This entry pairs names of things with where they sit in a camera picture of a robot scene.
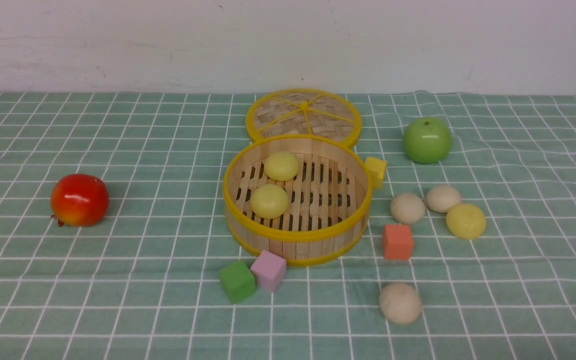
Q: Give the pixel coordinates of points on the bamboo steamer tray yellow rims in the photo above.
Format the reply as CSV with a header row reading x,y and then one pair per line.
x,y
329,200

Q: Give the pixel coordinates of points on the white bun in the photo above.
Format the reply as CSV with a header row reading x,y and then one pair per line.
x,y
442,198
407,208
400,303

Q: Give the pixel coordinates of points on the woven bamboo steamer lid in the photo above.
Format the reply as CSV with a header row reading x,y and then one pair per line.
x,y
304,111

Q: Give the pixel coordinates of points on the orange foam cube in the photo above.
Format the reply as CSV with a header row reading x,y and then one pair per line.
x,y
397,242

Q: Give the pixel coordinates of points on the red toy apple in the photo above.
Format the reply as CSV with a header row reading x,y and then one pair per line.
x,y
79,200

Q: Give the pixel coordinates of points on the green checkered tablecloth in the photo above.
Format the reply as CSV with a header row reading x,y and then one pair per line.
x,y
142,284

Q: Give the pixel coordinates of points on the pink foam cube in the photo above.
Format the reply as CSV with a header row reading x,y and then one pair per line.
x,y
269,270

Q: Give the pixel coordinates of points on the green foam cube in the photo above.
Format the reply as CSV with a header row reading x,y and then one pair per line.
x,y
237,281

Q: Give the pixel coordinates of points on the yellow bun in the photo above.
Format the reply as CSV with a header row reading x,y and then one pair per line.
x,y
281,166
269,201
466,221

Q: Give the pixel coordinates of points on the yellow foam cube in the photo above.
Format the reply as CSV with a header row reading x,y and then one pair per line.
x,y
377,169

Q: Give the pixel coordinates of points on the green toy apple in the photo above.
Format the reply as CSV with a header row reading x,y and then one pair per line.
x,y
427,140

